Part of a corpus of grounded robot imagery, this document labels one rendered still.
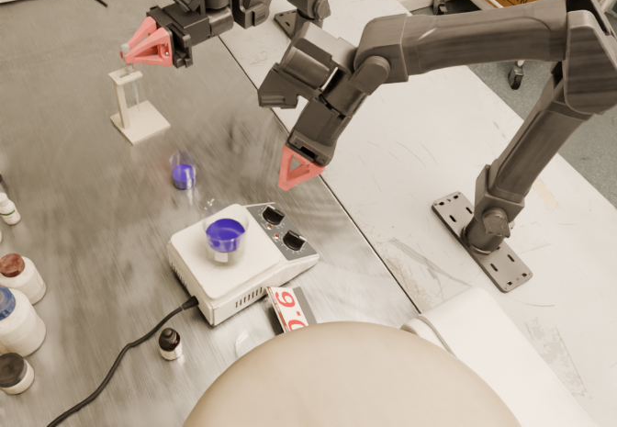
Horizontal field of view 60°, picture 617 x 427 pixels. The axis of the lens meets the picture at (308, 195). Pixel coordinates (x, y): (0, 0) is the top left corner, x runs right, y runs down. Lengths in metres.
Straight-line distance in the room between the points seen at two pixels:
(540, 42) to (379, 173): 0.45
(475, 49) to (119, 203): 0.61
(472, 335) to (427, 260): 0.75
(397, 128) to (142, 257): 0.55
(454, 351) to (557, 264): 0.86
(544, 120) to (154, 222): 0.60
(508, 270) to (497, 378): 0.79
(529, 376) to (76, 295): 0.75
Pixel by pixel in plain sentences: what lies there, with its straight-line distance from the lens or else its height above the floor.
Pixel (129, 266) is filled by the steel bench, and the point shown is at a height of 0.90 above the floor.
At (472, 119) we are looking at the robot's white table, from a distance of 1.19.
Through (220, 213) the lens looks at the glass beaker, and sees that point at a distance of 0.75.
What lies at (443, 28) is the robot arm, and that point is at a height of 1.29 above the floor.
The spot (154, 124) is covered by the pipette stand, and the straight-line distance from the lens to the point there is 1.05.
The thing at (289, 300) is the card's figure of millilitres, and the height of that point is 0.92.
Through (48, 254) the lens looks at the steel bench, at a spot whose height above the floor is 0.90.
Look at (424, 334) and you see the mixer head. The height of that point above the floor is 1.50.
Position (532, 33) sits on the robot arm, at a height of 1.32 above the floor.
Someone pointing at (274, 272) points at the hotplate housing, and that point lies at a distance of 0.79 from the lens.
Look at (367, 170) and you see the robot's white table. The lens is 1.01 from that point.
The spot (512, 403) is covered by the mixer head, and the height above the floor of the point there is 1.50.
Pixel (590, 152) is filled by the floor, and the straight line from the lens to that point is 2.76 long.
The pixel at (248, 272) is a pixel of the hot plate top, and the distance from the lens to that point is 0.76.
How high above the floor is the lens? 1.66
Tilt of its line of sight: 53 degrees down
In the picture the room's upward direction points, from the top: 12 degrees clockwise
